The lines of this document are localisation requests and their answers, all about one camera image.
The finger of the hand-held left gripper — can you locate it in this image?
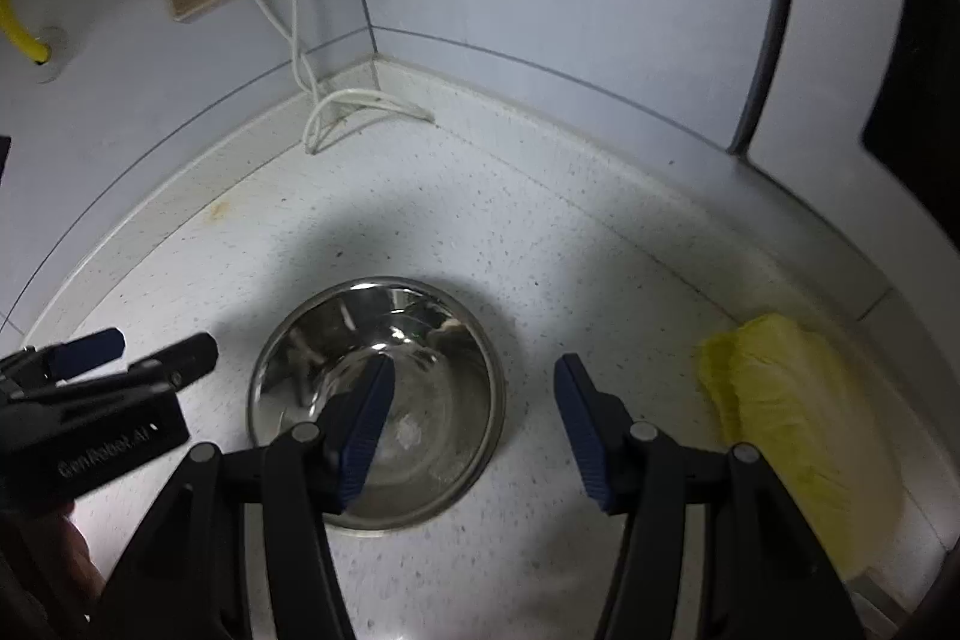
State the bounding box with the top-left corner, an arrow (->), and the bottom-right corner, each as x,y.
0,327 -> 126,397
124,332 -> 220,393

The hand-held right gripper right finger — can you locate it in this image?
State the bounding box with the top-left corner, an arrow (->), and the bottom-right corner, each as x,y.
553,353 -> 867,640

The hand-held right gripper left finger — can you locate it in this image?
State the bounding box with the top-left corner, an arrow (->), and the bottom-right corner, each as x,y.
101,355 -> 396,640

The small steel bowl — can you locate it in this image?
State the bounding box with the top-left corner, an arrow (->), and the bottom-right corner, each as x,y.
247,278 -> 507,532

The person's left hand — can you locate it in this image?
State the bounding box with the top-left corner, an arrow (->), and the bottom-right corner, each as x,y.
22,512 -> 106,618

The yellow sponge cloth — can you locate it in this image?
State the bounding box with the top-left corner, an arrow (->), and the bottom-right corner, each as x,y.
697,312 -> 912,577

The white microwave oven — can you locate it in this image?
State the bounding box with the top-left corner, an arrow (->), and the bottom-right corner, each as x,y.
731,0 -> 960,386

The yellow gas hose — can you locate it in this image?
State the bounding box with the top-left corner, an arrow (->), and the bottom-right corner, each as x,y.
0,0 -> 53,65

